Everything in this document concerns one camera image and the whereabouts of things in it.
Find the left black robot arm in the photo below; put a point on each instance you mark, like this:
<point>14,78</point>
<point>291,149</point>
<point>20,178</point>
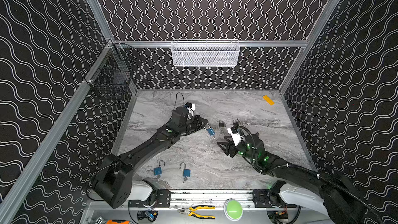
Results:
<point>114,181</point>

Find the white wire basket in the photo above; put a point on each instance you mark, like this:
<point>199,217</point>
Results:
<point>205,53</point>

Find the green round button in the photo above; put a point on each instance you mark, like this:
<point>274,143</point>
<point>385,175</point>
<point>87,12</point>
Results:
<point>233,210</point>

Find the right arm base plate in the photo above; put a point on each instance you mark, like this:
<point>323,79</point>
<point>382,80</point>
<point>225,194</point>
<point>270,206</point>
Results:
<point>269,198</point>

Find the green circuit board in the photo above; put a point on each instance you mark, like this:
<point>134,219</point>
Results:
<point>148,216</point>

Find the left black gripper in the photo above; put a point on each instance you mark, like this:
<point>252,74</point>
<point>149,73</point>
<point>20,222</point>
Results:
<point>198,123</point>

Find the orange tool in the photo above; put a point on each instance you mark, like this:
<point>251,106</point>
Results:
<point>117,221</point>

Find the yellow block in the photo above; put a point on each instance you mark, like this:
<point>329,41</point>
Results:
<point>268,100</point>

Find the blue padlock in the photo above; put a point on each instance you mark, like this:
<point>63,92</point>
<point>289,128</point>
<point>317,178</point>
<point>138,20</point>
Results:
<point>210,130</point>
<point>185,172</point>
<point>158,169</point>

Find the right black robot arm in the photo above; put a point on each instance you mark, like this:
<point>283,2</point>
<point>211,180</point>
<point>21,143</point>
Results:
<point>342,201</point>

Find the black padlock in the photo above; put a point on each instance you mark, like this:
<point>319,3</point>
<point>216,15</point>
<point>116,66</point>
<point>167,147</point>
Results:
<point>235,122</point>
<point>221,124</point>

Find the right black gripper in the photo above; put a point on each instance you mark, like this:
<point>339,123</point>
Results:
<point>229,146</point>

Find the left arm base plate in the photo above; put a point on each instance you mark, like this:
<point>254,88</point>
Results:
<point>158,198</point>

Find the black wire basket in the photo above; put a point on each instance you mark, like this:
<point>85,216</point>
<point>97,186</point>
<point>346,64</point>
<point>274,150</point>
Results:
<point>113,80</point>

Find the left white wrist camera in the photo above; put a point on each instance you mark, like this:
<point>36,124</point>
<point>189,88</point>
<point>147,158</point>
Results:
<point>191,108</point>

